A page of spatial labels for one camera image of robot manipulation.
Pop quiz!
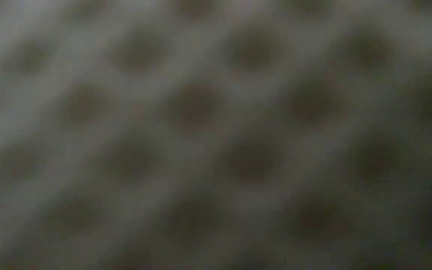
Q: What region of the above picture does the beige fabric storage bin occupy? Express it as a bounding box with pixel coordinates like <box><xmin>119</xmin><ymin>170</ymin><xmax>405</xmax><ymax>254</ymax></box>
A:
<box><xmin>0</xmin><ymin>0</ymin><xmax>432</xmax><ymax>270</ymax></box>

